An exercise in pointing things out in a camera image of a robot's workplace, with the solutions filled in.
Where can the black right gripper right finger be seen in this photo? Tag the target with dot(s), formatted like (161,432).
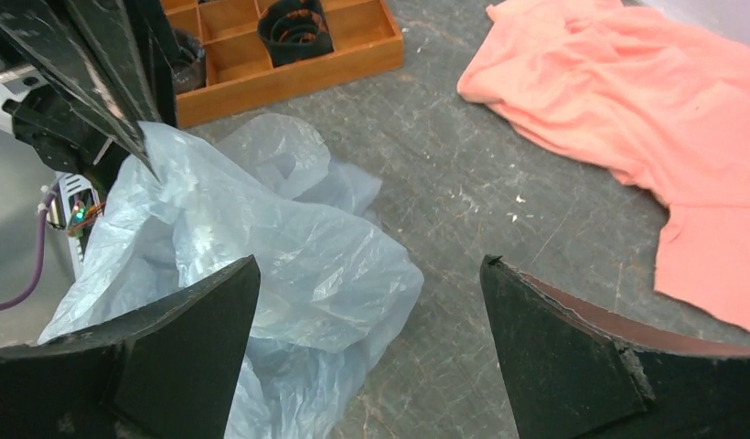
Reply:
(573,369)

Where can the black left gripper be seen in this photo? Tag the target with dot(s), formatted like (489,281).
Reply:
(107,66)

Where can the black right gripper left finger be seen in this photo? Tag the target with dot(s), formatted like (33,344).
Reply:
(165,370)

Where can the translucent blue trash bag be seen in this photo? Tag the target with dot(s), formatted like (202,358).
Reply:
(336,289)

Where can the orange wooden divided tray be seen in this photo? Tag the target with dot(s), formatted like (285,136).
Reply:
(240,74)

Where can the pink cloth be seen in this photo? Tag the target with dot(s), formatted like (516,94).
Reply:
(661,105)

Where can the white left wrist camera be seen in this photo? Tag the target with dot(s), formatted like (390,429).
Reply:
(77,203)

